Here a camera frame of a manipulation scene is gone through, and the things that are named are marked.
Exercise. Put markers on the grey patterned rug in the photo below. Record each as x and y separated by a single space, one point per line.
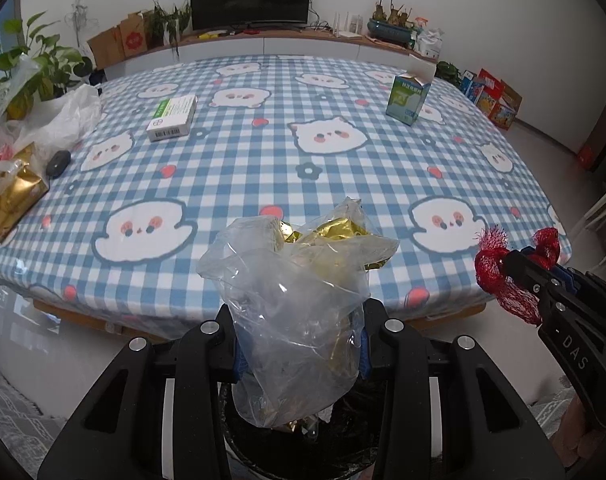
13 410

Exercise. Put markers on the person's right hand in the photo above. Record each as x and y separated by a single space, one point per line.
570 435

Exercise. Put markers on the white television cabinet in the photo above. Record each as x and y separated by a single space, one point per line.
233 47

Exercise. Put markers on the clear bag with red print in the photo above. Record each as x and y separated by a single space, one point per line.
3 160

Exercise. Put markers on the plain brown cardboard box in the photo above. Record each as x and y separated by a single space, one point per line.
105 47

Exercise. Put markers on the blue printed carton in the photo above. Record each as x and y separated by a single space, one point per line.
472 87

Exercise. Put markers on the cardboard box with red label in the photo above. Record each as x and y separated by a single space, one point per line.
134 37

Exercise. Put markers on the red mesh net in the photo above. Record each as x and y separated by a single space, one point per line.
488 270

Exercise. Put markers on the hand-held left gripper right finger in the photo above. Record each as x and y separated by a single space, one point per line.
383 345

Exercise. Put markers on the gold foil packet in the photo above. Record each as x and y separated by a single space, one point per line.
13 205

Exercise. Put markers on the tall green potted plant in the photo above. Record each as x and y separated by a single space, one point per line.
165 20

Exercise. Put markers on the black oval mouse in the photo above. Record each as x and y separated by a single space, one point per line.
58 163

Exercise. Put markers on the open colourful cardboard box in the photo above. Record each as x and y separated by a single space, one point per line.
505 107

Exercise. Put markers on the small green floor plant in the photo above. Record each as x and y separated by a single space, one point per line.
448 71

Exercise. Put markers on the white router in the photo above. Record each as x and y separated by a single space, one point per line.
350 35

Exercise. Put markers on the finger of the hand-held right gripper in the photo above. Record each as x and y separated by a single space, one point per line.
565 276
525 270

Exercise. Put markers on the green pothos plant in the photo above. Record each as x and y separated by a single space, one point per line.
48 55

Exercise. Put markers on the bonsai in blue pot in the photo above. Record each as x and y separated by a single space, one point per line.
388 30

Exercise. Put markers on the white green medicine box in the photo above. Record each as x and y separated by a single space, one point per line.
173 117

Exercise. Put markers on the wooden coffee table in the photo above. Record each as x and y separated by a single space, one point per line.
68 311

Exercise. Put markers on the red printed carton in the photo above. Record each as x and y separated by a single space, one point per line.
489 90

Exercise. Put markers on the trash bin with black bag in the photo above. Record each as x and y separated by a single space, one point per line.
353 417

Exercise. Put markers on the clear plastic bag gold wrapper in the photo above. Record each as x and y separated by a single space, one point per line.
293 320

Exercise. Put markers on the white plastic bag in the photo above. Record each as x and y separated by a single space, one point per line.
68 115

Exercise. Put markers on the blue checkered cartoon tablecloth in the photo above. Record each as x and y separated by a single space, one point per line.
303 185

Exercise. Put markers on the dry wiry plant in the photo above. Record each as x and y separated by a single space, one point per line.
80 15

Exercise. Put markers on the white paper sack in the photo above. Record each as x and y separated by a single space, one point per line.
430 45

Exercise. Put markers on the green white small carton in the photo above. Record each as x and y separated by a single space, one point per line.
405 100

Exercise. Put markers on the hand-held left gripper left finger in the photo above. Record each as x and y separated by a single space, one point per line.
218 345

